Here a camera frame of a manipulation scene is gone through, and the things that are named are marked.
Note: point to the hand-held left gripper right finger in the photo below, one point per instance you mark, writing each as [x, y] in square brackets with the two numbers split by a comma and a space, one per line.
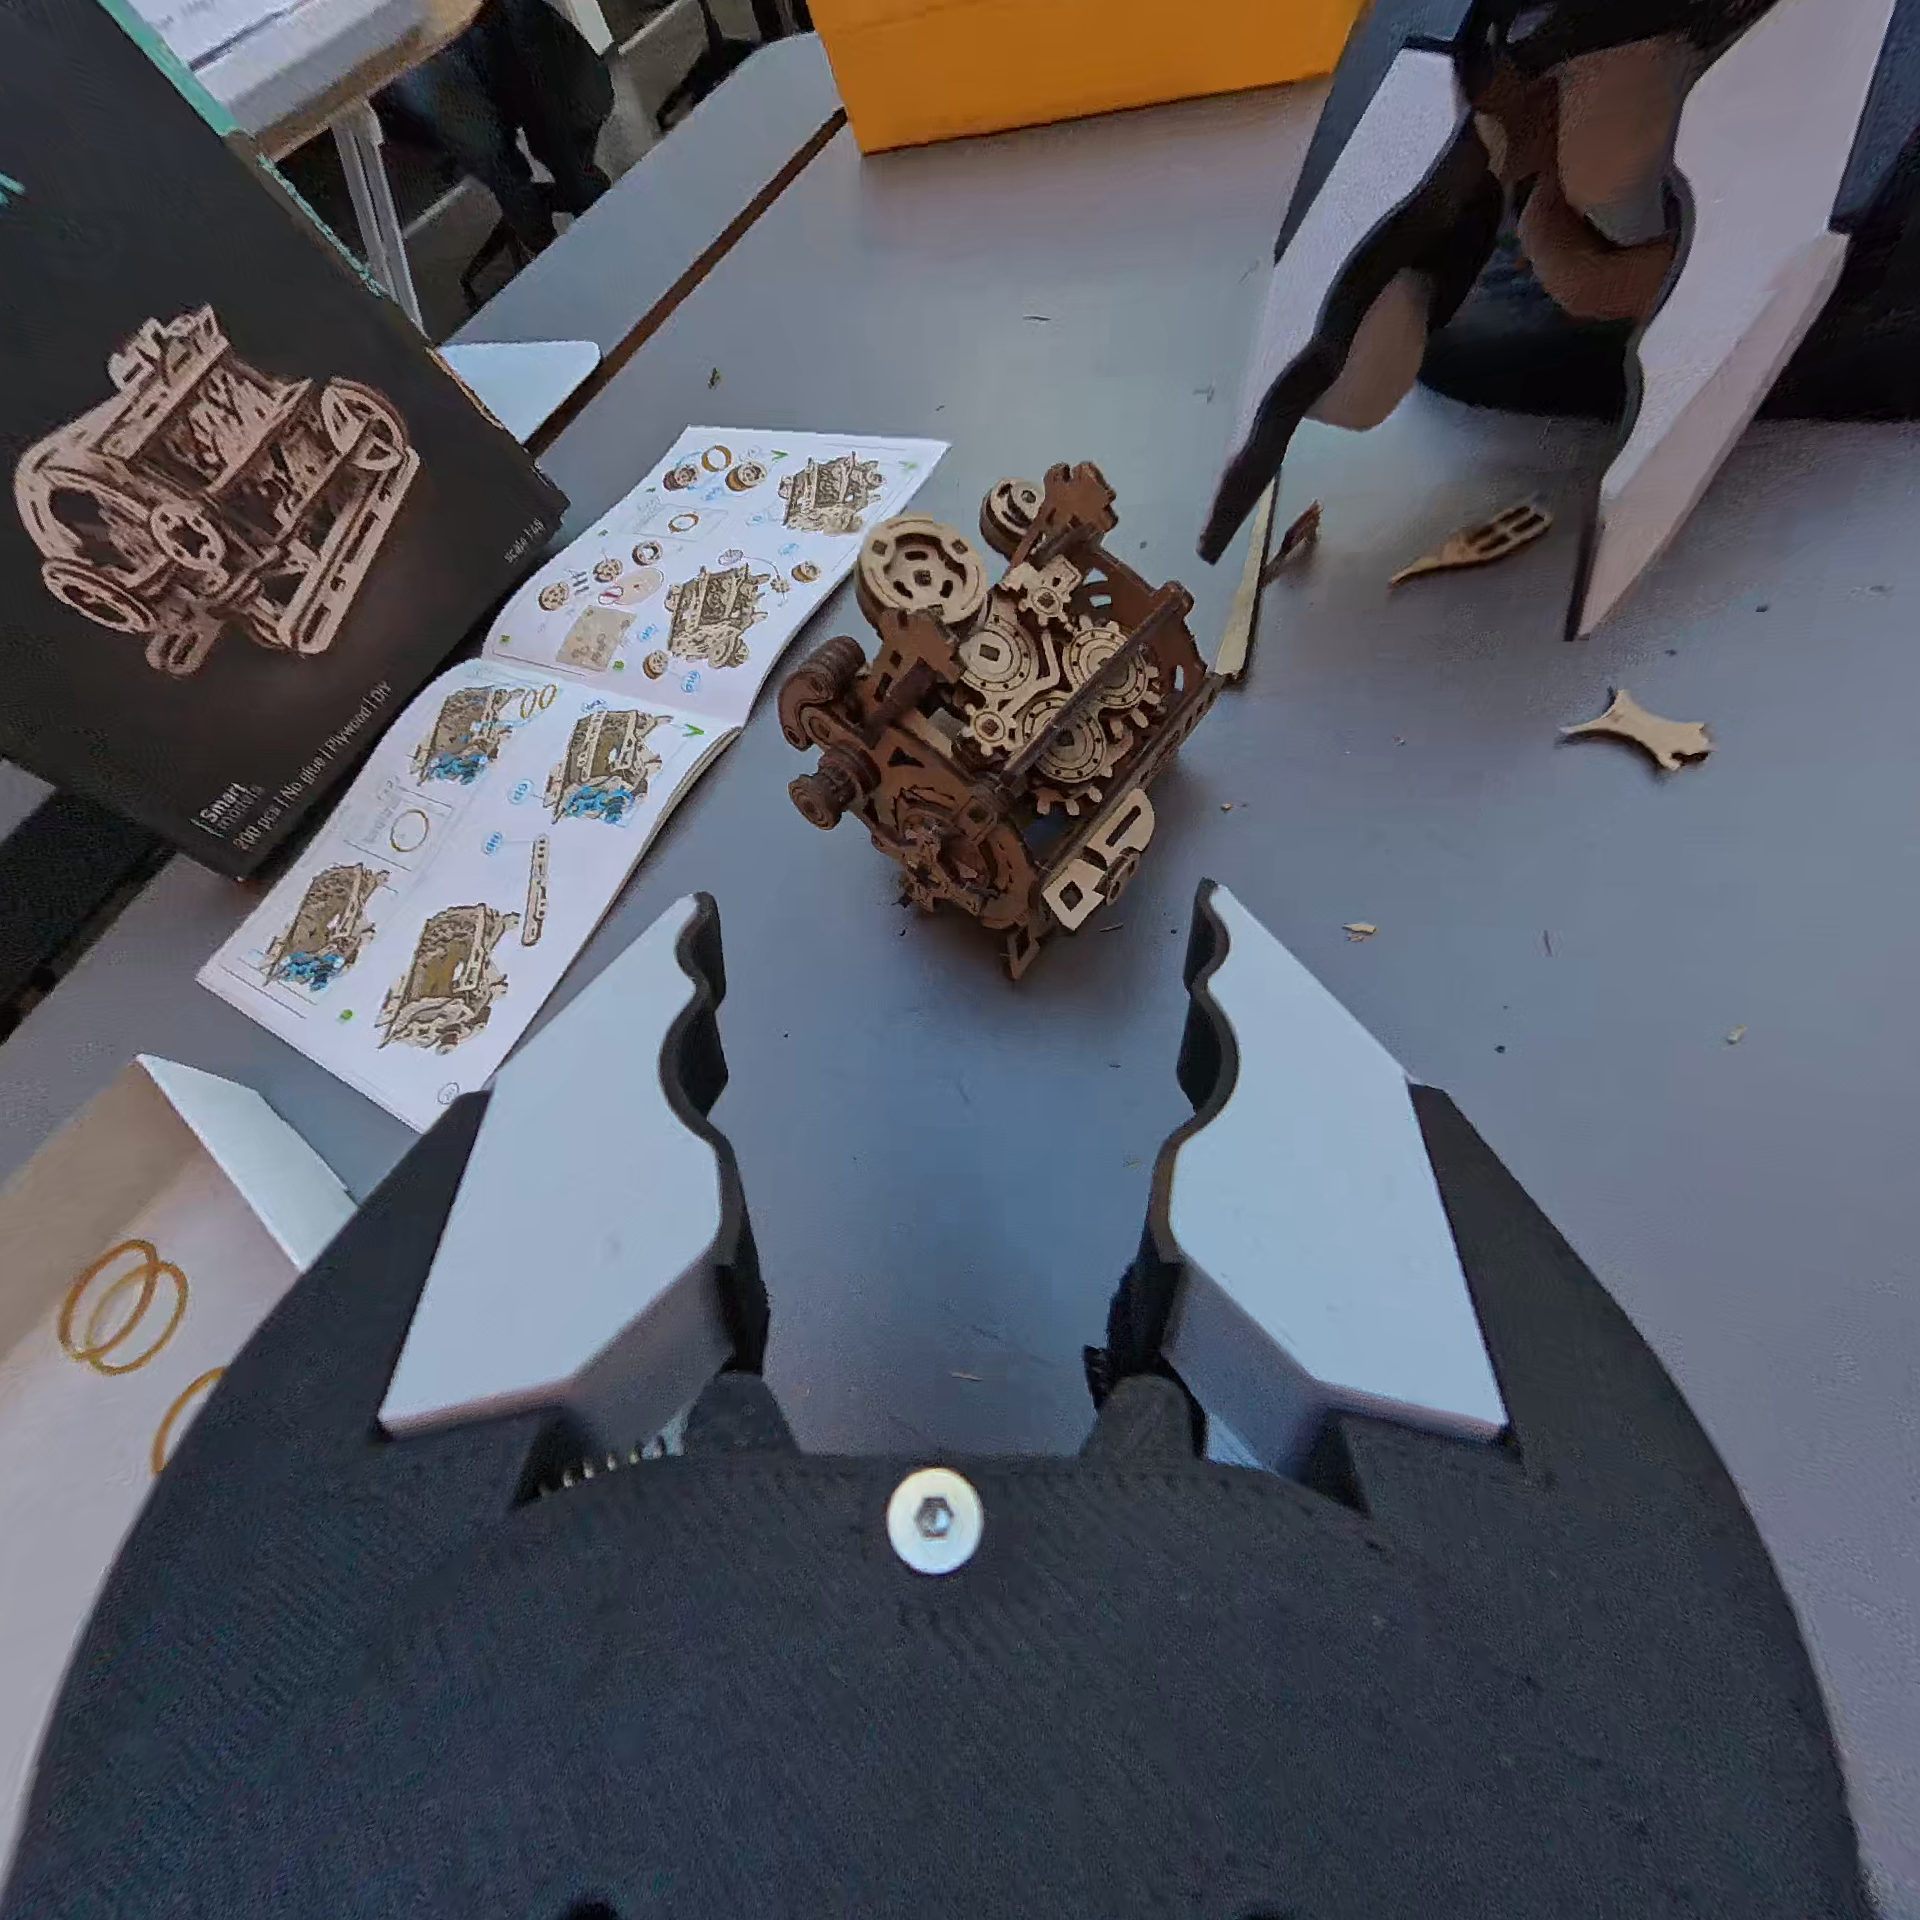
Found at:
[1320, 1243]

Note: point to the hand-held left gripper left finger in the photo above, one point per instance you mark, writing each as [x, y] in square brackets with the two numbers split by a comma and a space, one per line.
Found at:
[586, 1230]

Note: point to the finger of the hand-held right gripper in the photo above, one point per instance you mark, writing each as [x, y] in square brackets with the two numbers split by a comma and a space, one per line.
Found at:
[1350, 194]
[1741, 299]

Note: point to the thin wooden strip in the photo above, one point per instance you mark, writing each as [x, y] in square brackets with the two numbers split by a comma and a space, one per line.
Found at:
[1243, 615]

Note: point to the wooden mechanical model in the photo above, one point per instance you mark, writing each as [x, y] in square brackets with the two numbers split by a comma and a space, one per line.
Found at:
[990, 720]

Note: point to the black model kit box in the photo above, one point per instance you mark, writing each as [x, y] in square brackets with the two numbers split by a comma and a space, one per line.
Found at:
[301, 704]

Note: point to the person's right hand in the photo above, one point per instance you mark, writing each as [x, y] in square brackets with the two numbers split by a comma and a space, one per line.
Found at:
[1568, 276]

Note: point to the black foam pad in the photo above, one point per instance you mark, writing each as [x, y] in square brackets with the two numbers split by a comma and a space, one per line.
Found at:
[1499, 368]

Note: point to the white instruction booklet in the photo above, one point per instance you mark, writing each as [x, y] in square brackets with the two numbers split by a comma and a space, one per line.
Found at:
[495, 961]

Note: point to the yellow plastic bin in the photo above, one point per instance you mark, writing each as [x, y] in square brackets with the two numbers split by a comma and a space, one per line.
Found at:
[1050, 76]

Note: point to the small dark wooden offcut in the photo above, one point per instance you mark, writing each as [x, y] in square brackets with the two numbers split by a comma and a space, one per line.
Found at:
[1295, 540]

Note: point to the pointed slotted wooden offcut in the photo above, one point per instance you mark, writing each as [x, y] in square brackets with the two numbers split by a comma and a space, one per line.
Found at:
[1417, 568]

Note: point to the star-shaped wooden offcut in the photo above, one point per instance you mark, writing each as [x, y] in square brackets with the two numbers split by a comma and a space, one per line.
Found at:
[1638, 729]

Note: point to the group of tan rubber bands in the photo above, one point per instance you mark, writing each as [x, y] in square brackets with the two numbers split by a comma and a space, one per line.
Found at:
[65, 1328]

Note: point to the white cardboard box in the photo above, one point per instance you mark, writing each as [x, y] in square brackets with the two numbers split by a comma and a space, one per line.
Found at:
[59, 1499]

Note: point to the black block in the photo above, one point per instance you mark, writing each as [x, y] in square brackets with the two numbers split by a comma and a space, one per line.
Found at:
[77, 914]

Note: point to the black office chair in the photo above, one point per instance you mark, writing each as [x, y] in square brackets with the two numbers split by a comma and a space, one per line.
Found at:
[539, 120]

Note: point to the white instruction poster board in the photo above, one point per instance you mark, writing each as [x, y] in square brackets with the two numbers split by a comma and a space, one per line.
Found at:
[301, 67]

